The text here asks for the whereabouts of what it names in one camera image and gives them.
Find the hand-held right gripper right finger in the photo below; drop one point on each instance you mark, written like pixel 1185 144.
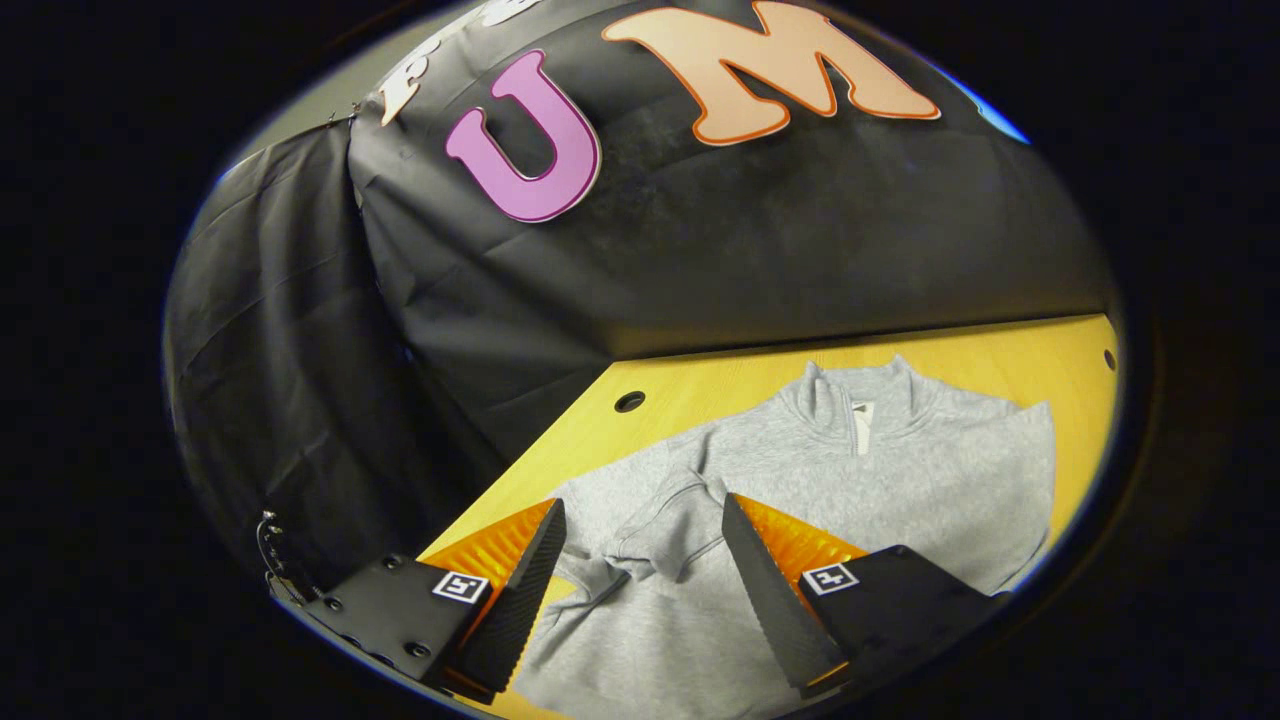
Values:
pixel 775 590

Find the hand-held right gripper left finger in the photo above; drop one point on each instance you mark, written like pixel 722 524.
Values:
pixel 525 590

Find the grey zip-neck sweatshirt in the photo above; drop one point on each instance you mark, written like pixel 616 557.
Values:
pixel 900 480

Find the black backdrop cloth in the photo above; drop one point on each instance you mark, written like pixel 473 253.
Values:
pixel 700 250

